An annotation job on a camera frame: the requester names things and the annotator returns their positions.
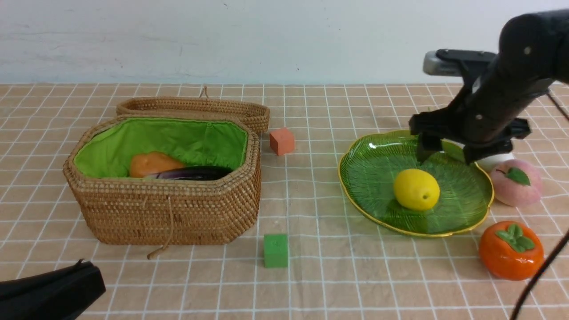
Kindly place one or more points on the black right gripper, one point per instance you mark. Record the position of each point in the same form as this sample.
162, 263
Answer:
484, 121

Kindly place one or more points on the white radish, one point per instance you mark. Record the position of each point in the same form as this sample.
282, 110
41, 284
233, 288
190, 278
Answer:
495, 160

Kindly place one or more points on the yellow lemon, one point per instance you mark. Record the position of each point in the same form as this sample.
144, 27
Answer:
416, 189

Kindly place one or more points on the pink peach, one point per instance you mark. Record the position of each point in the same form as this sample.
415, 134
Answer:
517, 183

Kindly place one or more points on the orange persimmon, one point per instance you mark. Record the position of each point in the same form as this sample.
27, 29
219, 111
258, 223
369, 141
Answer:
511, 251

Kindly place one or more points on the purple eggplant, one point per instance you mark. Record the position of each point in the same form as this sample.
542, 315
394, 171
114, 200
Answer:
193, 173

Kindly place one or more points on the brown potato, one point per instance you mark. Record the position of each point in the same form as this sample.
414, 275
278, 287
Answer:
146, 164

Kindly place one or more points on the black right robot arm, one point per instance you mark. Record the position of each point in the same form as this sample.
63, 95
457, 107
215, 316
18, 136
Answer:
533, 50

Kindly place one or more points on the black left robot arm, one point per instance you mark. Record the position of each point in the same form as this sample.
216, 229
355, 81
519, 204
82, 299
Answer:
63, 294

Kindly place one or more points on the green glass leaf plate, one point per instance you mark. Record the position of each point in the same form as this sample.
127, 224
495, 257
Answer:
369, 167

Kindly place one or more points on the orange foam cube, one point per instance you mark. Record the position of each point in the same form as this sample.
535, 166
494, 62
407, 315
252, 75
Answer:
282, 141

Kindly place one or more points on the woven wicker basket lid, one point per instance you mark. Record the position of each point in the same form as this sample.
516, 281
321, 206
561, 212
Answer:
255, 116

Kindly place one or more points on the green foam cube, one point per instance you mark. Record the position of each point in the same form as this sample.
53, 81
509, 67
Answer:
276, 250

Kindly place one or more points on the woven wicker basket green lining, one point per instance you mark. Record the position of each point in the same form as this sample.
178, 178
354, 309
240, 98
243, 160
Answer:
121, 210

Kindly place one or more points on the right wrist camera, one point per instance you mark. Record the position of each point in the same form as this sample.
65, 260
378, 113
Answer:
456, 62

